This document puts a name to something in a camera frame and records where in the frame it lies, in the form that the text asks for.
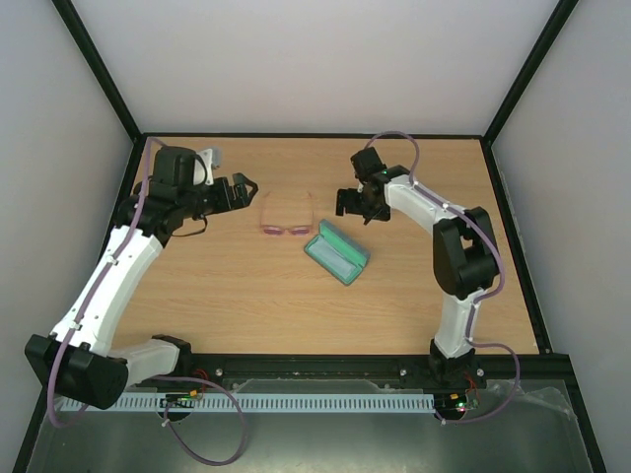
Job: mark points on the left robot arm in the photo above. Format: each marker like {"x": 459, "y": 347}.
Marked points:
{"x": 76, "y": 359}

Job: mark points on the pink sunglasses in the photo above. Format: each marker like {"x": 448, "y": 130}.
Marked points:
{"x": 287, "y": 214}

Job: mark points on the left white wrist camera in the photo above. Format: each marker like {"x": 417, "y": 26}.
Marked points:
{"x": 208, "y": 160}

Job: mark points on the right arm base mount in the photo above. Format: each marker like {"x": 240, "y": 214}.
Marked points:
{"x": 430, "y": 374}

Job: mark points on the black aluminium frame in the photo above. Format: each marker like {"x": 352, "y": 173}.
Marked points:
{"x": 544, "y": 365}

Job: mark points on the light blue cleaning cloth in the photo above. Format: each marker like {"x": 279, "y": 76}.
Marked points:
{"x": 333, "y": 261}

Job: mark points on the grey glasses case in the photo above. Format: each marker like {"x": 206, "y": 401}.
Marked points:
{"x": 329, "y": 235}

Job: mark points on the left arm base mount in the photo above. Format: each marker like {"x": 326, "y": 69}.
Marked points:
{"x": 192, "y": 377}

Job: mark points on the white slotted cable duct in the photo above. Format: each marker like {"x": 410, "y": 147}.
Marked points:
{"x": 258, "y": 403}

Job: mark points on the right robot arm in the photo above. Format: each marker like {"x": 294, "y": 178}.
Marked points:
{"x": 466, "y": 260}

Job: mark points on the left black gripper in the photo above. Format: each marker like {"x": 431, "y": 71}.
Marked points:
{"x": 227, "y": 202}

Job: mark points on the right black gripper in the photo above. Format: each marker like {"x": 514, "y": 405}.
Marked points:
{"x": 348, "y": 201}

